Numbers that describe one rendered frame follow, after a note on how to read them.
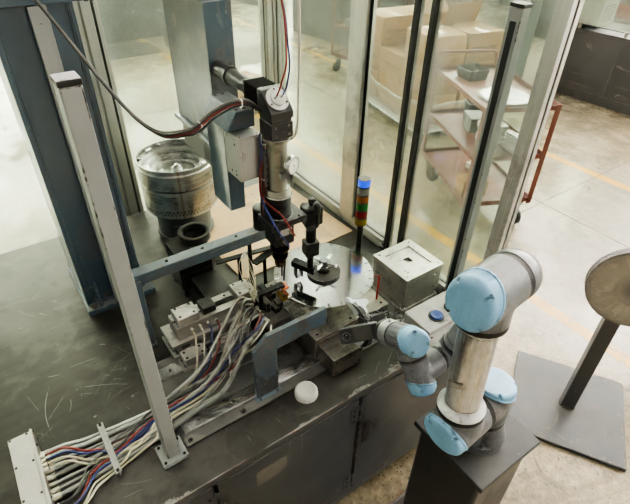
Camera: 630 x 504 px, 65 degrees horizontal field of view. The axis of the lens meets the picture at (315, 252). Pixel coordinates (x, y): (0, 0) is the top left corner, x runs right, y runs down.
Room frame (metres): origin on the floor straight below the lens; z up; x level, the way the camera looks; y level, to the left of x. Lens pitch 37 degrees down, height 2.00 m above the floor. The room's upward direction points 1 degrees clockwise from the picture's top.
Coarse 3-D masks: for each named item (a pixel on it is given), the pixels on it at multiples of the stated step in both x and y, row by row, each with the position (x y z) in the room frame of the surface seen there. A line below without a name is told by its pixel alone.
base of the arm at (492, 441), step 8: (504, 424) 0.80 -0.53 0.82; (488, 432) 0.76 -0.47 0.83; (496, 432) 0.77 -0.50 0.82; (504, 432) 0.79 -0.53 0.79; (480, 440) 0.76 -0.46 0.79; (488, 440) 0.76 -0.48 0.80; (496, 440) 0.76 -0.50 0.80; (504, 440) 0.78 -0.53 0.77; (472, 448) 0.75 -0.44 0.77; (480, 448) 0.76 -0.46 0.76; (488, 448) 0.75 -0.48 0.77; (496, 448) 0.75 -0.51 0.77
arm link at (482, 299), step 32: (512, 256) 0.80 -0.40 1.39; (448, 288) 0.75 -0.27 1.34; (480, 288) 0.71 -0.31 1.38; (512, 288) 0.72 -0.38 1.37; (480, 320) 0.68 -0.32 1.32; (480, 352) 0.70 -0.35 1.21; (448, 384) 0.74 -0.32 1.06; (480, 384) 0.70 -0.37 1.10; (448, 416) 0.70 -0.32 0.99; (480, 416) 0.70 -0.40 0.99; (448, 448) 0.67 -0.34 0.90
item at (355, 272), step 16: (288, 256) 1.35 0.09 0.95; (304, 256) 1.35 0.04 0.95; (320, 256) 1.35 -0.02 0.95; (336, 256) 1.36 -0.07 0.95; (352, 256) 1.36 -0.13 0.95; (288, 272) 1.26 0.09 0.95; (304, 272) 1.26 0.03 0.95; (352, 272) 1.27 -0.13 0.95; (368, 272) 1.27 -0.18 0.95; (304, 288) 1.18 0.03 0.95; (320, 288) 1.19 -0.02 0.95; (336, 288) 1.19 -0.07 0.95; (352, 288) 1.19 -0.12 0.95; (368, 288) 1.19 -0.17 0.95; (304, 304) 1.11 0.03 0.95; (320, 304) 1.11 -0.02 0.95; (336, 304) 1.11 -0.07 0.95
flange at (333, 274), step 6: (318, 264) 1.28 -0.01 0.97; (336, 264) 1.30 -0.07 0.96; (318, 270) 1.25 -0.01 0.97; (324, 270) 1.25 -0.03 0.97; (330, 270) 1.26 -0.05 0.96; (336, 270) 1.27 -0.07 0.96; (312, 276) 1.23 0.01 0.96; (318, 276) 1.23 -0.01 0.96; (324, 276) 1.23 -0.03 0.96; (330, 276) 1.23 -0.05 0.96; (336, 276) 1.24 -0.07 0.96; (318, 282) 1.21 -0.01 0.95; (324, 282) 1.21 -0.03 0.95; (330, 282) 1.22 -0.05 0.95
